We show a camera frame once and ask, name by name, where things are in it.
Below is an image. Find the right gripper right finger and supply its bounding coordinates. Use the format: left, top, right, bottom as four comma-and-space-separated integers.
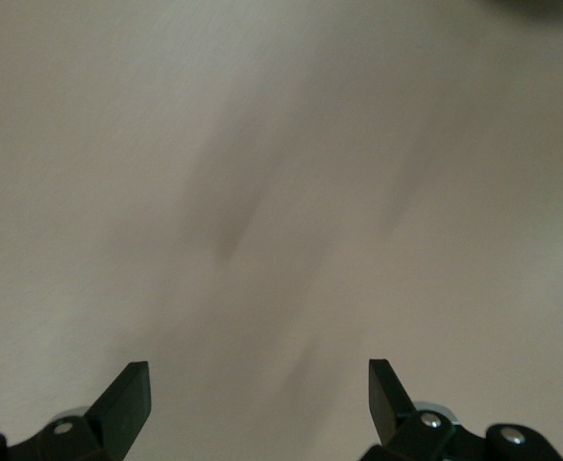
360, 358, 563, 461

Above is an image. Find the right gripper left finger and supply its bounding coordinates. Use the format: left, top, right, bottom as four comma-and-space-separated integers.
0, 360, 152, 461

